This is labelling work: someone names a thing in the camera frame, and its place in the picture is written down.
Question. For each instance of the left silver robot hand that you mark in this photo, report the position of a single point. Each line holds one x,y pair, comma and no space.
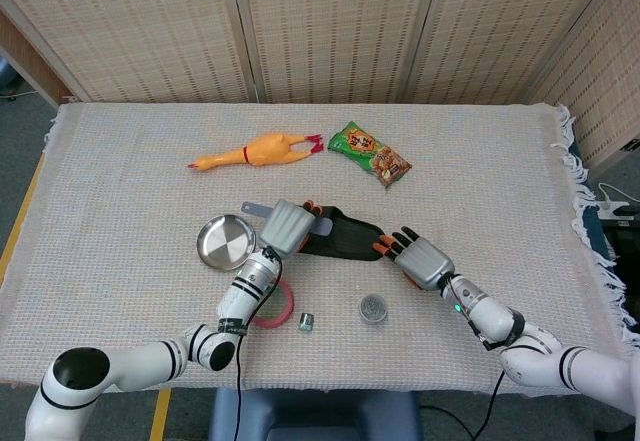
285,228

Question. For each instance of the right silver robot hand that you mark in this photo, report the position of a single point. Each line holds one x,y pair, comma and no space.
425,263

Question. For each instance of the black slipper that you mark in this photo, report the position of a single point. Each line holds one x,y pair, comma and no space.
350,241

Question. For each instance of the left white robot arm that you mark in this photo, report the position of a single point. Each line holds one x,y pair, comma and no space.
150,361

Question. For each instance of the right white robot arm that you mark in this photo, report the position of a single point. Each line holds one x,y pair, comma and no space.
540,356

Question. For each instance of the round steel plate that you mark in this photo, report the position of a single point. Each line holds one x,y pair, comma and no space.
225,243

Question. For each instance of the clear jar of pins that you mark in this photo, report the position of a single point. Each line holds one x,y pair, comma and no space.
373,309

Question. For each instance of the yellow rubber chicken toy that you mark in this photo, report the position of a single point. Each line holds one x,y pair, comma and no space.
267,150

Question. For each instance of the red tape roll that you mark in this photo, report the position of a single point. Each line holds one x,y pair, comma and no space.
286,311

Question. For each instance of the small green relay box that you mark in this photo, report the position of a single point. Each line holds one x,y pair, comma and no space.
306,322

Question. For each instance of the green snack bag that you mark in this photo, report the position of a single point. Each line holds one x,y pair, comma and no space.
372,153

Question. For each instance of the white woven tablecloth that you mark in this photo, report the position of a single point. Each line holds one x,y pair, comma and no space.
125,186

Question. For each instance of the white power strip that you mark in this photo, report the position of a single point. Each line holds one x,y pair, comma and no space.
612,206

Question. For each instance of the woven folding screen panel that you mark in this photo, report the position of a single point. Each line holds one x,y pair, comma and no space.
335,26
140,26
605,86
500,26

